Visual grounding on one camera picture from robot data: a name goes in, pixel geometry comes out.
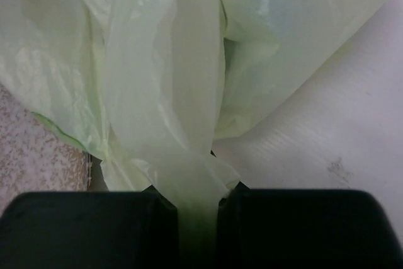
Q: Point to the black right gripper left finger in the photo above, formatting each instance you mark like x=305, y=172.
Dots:
x=90, y=230

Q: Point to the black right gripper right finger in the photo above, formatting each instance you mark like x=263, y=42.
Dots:
x=304, y=228

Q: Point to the pale green plastic bag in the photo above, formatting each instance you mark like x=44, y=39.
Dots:
x=147, y=86

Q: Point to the speckled round plate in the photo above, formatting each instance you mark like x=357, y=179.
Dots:
x=34, y=159

